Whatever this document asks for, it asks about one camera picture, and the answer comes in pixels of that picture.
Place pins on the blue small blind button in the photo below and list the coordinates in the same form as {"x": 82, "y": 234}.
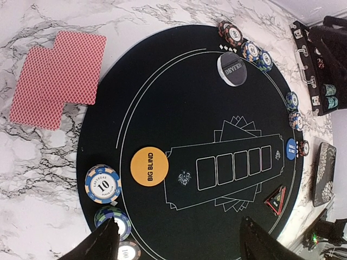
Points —
{"x": 291, "y": 149}

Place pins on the red chip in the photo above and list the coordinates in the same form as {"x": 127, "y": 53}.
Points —
{"x": 128, "y": 250}
{"x": 303, "y": 148}
{"x": 231, "y": 33}

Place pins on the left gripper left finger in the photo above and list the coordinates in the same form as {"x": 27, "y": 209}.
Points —
{"x": 102, "y": 243}

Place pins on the orange big blind button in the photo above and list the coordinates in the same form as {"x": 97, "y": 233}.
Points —
{"x": 149, "y": 166}

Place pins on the red playing card deck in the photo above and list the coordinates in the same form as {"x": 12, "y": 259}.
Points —
{"x": 52, "y": 77}

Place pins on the black poker chip case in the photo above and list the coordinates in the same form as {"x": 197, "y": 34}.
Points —
{"x": 321, "y": 56}

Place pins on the black dealer button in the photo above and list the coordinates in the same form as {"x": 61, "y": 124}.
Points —
{"x": 232, "y": 69}

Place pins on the round black poker mat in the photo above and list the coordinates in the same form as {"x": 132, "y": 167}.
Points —
{"x": 225, "y": 145}

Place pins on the green chip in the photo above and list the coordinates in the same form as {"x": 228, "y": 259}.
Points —
{"x": 122, "y": 220}
{"x": 292, "y": 101}
{"x": 264, "y": 63}

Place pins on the floral patterned pouch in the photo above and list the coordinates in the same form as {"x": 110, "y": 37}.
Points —
{"x": 323, "y": 185}

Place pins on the red triangle all-in marker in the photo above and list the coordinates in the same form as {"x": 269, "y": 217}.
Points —
{"x": 275, "y": 200}

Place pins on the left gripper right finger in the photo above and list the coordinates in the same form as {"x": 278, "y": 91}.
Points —
{"x": 256, "y": 243}

